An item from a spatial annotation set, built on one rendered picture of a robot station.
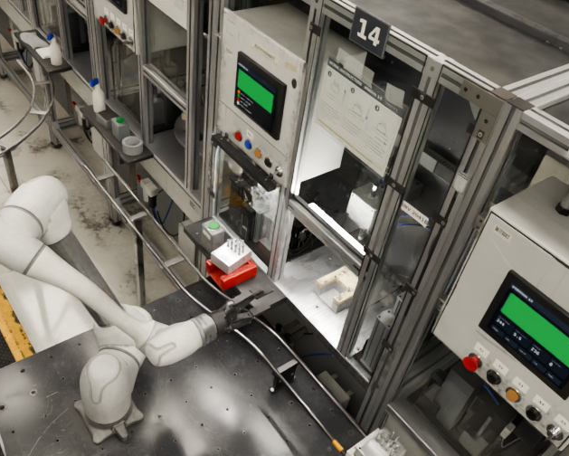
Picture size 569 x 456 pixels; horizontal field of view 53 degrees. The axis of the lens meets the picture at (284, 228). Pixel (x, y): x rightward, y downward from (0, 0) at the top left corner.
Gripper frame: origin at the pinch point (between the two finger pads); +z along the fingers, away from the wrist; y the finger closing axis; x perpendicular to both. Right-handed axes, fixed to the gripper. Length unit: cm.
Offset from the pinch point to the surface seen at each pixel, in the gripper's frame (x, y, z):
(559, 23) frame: -17, 89, 82
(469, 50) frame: -18, 89, 39
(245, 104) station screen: 43, 46, 18
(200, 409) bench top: -2, -44, -24
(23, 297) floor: 142, -112, -46
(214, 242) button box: 43.1, -14.0, 9.4
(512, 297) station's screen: -63, 53, 18
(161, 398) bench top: 10, -44, -33
